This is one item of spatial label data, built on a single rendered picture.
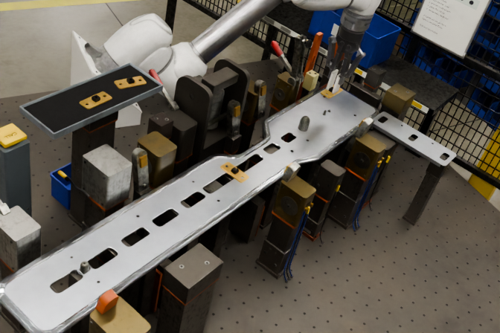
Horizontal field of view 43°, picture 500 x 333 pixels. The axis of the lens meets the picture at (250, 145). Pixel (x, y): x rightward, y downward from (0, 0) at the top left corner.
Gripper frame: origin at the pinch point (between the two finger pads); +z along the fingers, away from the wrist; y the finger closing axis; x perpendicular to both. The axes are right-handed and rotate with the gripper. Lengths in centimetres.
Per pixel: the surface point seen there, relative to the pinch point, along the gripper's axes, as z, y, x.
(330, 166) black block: 14.4, 16.2, -19.3
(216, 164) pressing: 13, -5, -48
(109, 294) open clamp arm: 3, 15, -105
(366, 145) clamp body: 8.9, 20.4, -8.1
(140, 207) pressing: 14, -6, -76
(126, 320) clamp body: 8, 20, -105
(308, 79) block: 9.0, -12.5, 6.3
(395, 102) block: 9.8, 13.7, 23.6
